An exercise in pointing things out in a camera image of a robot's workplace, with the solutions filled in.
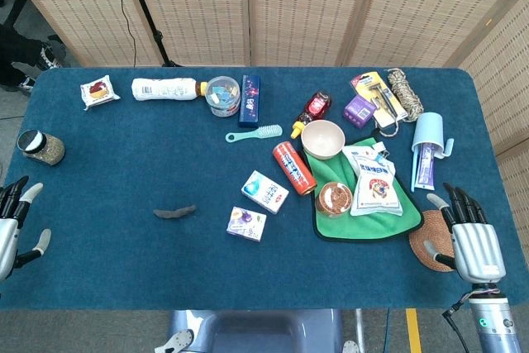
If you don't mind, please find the large white printed bag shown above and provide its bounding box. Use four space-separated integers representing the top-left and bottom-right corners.
350 160 404 217

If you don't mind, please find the dark blue tall box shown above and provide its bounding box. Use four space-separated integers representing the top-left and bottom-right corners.
238 74 263 129

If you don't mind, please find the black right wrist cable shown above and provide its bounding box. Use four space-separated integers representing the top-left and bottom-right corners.
441 293 474 353

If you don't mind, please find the orange-red drink can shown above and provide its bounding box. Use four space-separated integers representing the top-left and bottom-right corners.
272 141 318 197

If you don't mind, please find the wrapped snack cake packet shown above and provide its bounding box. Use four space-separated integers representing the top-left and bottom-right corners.
79 74 122 112

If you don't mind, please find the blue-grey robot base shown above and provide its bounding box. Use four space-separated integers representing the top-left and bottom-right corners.
167 309 344 353

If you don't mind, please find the clear tub of rubber bands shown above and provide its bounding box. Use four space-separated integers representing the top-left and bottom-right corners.
315 180 354 219

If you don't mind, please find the person in black clothes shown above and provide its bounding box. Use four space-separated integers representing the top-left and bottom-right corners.
0 24 67 96

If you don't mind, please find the teal hair brush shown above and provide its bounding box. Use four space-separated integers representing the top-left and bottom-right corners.
225 123 284 144

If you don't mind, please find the purple juice carton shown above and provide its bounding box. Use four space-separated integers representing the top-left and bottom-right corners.
226 206 268 243

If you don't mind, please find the thin blue cable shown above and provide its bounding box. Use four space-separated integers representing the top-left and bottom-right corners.
384 308 393 353

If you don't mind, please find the round woven coaster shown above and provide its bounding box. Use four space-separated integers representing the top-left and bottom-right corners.
408 209 458 273

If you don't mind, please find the red sauce bottle yellow cap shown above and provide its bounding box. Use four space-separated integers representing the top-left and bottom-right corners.
289 90 332 140

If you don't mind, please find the razor blister pack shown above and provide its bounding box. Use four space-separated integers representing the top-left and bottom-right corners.
350 71 409 129

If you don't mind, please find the small purple box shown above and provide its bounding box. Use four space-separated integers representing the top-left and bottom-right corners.
342 94 378 129

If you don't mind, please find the black tripod stand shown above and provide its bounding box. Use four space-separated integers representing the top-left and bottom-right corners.
119 0 183 68

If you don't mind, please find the beige plastic bowl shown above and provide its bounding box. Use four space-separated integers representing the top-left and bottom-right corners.
300 119 346 161

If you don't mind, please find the clear tub of clips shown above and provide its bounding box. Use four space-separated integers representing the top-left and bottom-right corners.
204 75 242 117

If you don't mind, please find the white and blue milk carton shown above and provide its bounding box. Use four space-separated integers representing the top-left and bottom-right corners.
241 169 290 215

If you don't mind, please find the purple toothpaste tube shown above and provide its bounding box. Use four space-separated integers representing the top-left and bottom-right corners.
415 141 436 192

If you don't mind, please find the white plastic drink bottle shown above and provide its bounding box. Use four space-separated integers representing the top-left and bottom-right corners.
131 77 208 103

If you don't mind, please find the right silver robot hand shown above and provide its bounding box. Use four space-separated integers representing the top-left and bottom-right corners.
422 182 508 286

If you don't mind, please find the thin black hanging cable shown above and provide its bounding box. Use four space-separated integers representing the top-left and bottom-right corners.
103 0 140 67

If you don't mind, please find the light blue cup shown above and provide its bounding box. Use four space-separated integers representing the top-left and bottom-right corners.
410 112 455 160

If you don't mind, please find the dark grey object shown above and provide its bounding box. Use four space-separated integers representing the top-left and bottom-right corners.
152 204 198 220

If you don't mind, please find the glass jar black lid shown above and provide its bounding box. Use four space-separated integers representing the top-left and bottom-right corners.
17 129 66 167

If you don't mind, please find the small white flat packet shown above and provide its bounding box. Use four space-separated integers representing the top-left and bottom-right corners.
341 144 392 174

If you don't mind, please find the green cloth black trim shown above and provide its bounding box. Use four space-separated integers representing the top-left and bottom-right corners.
303 136 424 243

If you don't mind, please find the bundle of braided rope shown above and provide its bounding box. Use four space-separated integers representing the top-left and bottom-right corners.
374 68 425 138

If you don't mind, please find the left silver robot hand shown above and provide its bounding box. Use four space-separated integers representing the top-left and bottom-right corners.
0 174 53 283

